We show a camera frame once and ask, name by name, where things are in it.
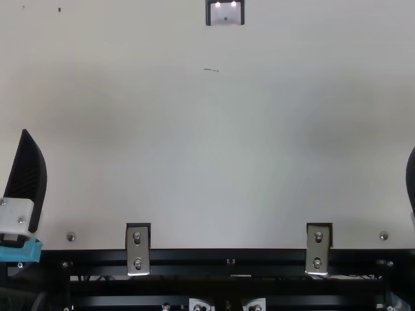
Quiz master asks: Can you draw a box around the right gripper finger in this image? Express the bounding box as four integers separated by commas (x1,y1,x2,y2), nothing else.
405,146,415,228

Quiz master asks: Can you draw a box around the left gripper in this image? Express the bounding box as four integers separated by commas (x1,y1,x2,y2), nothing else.
0,128,48,262

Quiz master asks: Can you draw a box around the small square scanner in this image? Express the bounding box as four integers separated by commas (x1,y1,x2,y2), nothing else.
205,0,246,27

